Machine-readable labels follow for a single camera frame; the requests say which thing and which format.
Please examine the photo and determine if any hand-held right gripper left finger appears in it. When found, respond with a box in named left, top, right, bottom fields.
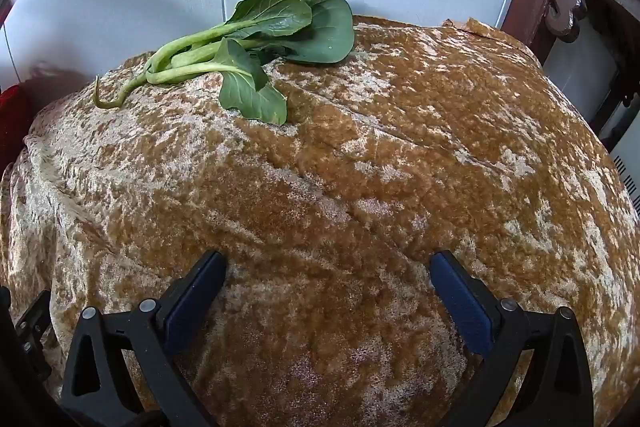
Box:
left=60, top=249, right=228, bottom=427

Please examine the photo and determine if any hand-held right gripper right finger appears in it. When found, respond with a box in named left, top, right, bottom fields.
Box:
left=429, top=250, right=596, bottom=427

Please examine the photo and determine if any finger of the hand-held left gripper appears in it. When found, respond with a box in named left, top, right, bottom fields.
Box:
left=14, top=289, right=53, bottom=380

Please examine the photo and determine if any golden velvet tablecloth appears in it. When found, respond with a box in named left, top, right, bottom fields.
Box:
left=0, top=16, right=640, bottom=427

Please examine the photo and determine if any red velvet hat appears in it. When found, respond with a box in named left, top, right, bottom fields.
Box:
left=0, top=84, right=33, bottom=172

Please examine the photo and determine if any white appliance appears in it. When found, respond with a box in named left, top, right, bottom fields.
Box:
left=597, top=99, right=640, bottom=218

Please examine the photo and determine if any green bok choy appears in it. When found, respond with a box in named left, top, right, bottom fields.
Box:
left=92, top=0, right=356, bottom=126

